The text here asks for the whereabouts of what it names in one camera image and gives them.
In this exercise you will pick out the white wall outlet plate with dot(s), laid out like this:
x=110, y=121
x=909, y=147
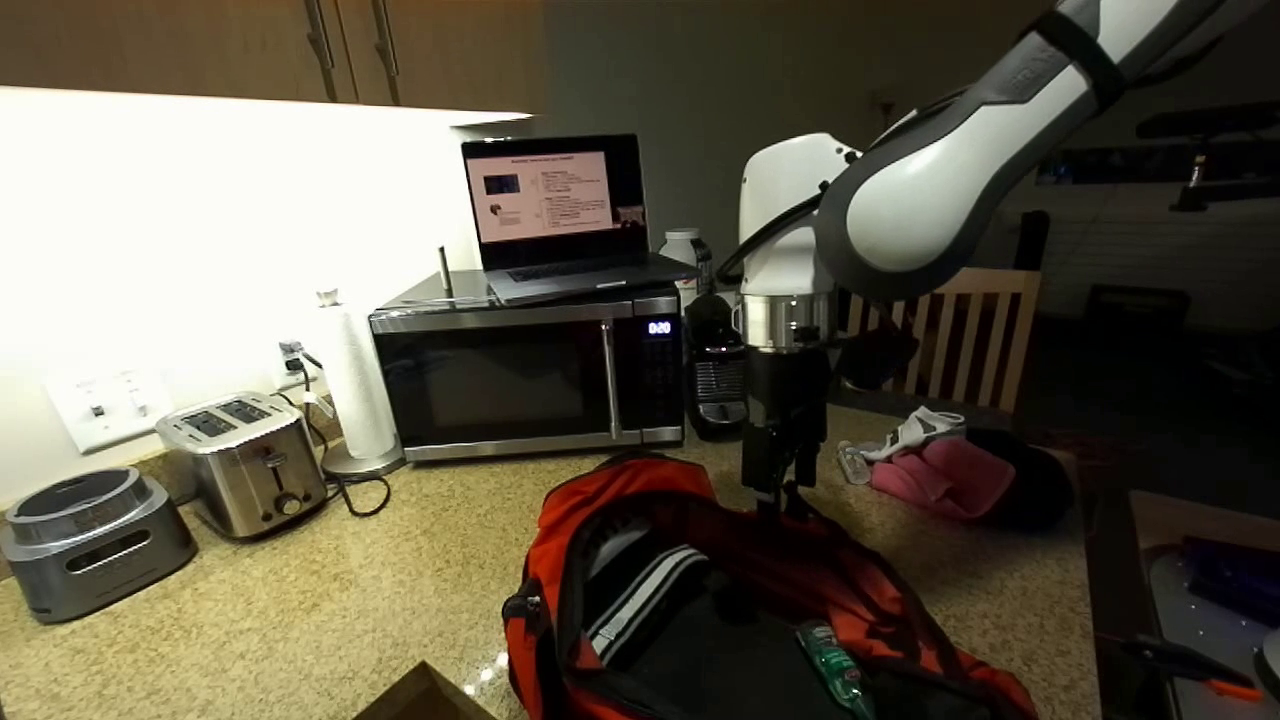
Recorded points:
x=101, y=411

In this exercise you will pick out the small clear sanitizer bottle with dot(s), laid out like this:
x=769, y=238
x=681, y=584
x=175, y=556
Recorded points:
x=851, y=462

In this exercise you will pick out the green labelled clear bottle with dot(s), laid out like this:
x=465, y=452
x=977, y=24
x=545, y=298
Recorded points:
x=838, y=671

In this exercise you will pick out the grey round appliance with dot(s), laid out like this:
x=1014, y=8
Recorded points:
x=91, y=543

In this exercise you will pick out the wooden upper cabinets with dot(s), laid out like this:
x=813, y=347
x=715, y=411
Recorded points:
x=425, y=53

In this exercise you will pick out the red and black backpack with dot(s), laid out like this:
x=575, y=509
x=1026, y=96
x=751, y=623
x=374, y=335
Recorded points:
x=646, y=597

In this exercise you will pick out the open laptop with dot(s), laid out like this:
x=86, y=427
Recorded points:
x=558, y=215

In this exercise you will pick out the black coffee maker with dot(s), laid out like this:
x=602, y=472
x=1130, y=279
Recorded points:
x=715, y=370

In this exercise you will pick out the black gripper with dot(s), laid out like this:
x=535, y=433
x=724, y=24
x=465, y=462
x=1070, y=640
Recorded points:
x=784, y=419

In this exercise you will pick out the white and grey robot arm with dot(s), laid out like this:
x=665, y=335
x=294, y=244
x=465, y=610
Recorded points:
x=826, y=220

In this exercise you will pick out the black cloth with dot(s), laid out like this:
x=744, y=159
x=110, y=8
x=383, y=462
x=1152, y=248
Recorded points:
x=1038, y=492

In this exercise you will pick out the white printed cloth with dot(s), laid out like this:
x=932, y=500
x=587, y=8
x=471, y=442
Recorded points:
x=917, y=431

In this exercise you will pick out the wooden chair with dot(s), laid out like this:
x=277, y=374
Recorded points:
x=968, y=338

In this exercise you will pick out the pink cloth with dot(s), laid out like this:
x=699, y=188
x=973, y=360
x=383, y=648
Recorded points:
x=945, y=479

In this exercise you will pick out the paper towel roll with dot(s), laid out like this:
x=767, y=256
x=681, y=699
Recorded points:
x=365, y=442

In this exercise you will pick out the silver toaster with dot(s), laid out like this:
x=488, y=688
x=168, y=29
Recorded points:
x=249, y=462

